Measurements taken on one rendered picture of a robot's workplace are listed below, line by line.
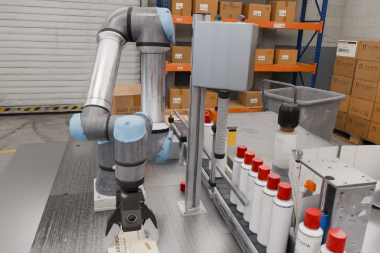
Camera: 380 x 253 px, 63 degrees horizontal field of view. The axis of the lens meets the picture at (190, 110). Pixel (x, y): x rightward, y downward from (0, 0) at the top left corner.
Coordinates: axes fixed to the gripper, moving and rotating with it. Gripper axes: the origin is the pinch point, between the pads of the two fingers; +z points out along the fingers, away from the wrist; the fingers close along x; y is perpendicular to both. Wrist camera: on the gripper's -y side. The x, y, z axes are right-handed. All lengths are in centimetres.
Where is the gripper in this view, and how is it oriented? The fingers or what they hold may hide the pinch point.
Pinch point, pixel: (132, 249)
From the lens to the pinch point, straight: 90.7
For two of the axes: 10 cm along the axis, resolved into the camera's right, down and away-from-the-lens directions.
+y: -2.9, -2.4, 9.3
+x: -9.6, 0.4, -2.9
